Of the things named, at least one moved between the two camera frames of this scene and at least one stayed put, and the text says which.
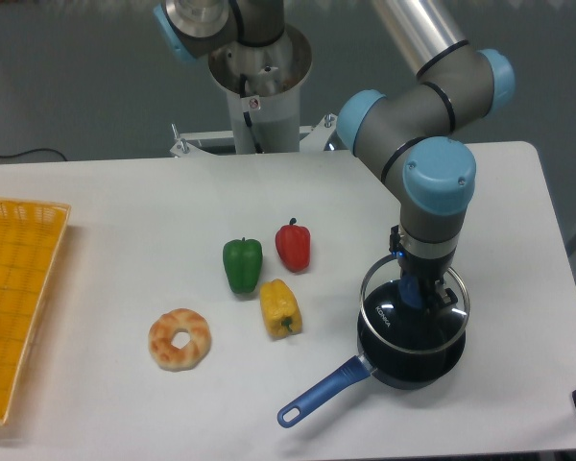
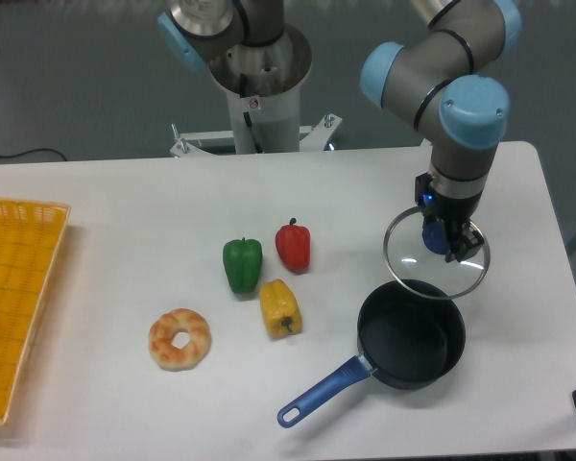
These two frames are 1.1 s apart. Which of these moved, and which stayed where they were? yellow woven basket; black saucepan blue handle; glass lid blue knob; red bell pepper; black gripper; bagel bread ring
Moved: black gripper; glass lid blue knob
Stayed: bagel bread ring; yellow woven basket; black saucepan blue handle; red bell pepper
